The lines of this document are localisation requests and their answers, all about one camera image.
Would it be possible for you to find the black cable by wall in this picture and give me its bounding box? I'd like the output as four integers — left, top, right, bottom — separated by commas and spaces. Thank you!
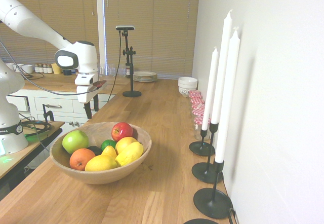
227, 207, 239, 224

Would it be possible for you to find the wide brown window blind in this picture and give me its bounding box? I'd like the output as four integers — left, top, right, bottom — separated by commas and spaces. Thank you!
104, 0, 201, 80

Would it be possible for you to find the black camera cable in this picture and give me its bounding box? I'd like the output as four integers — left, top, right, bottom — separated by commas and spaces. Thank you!
107, 30, 123, 103

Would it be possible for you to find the white drawer cabinet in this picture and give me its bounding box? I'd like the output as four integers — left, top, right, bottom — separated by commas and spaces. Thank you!
6, 89, 117, 134

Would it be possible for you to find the yellow cup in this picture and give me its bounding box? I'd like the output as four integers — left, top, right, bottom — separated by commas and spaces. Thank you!
51, 62, 63, 75

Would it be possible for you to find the red apple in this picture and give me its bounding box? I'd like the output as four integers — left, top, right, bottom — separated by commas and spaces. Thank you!
111, 122, 134, 142

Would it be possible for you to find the large yellow lemon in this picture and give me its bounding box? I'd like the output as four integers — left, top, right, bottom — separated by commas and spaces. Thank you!
85, 154, 118, 172

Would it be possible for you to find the long yellow lemon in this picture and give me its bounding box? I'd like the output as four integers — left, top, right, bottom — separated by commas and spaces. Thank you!
114, 141, 144, 167

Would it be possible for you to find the narrow brown window blind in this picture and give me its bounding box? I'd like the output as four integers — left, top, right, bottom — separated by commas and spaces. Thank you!
0, 0, 99, 65

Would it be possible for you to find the black exterior camera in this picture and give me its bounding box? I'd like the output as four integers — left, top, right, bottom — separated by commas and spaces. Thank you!
115, 25, 136, 32

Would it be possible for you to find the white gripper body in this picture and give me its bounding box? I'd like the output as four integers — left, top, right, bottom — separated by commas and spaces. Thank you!
76, 84, 100, 104

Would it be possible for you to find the clear drinking glasses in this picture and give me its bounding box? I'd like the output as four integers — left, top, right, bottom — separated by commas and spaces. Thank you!
98, 63, 128, 77

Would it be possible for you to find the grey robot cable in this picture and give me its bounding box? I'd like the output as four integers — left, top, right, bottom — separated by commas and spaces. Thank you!
0, 41, 104, 96

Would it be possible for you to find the tallest white candle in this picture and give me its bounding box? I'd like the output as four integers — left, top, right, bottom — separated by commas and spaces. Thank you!
210, 9, 233, 125

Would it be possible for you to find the dark avocado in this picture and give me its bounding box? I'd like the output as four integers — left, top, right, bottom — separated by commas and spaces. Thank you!
87, 145, 103, 157

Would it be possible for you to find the small yellow lemon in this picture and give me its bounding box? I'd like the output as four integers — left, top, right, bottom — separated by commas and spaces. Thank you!
101, 145, 118, 160

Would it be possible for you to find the stack of white bowls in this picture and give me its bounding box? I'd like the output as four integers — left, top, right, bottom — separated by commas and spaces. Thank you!
177, 77, 198, 98

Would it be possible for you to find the stack of white plates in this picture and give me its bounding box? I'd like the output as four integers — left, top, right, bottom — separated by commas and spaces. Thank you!
132, 71, 158, 83

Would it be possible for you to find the medium white candle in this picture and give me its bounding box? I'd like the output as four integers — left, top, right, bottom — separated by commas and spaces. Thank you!
214, 27, 241, 164

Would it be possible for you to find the black clamp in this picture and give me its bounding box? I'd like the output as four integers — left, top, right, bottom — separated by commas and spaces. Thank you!
42, 103, 55, 122

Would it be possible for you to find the black candle holder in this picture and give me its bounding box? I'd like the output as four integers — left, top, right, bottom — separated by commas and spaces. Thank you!
188, 128, 216, 157
193, 158, 233, 219
183, 218, 219, 224
191, 122, 224, 184

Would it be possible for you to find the green lime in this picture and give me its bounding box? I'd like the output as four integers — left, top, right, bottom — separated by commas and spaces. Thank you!
100, 139, 117, 152

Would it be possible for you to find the shortest white candle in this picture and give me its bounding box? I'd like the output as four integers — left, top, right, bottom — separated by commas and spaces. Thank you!
201, 47, 219, 131

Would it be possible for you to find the green apple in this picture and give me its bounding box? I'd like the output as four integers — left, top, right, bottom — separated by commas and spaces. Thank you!
62, 130, 90, 155

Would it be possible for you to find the round yellow orange fruit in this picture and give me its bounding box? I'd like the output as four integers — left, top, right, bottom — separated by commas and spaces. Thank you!
115, 136, 138, 155

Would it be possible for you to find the black cable bundle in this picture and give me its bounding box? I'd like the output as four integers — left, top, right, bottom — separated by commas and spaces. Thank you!
19, 116, 52, 153

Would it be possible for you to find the black camera stand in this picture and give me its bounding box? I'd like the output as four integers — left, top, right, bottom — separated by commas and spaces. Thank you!
121, 30, 142, 98

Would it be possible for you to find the wooden fruit bowl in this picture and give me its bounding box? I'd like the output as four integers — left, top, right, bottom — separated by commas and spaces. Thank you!
49, 122, 153, 185

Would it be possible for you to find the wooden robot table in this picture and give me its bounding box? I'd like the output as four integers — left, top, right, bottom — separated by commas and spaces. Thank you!
0, 121, 65, 201

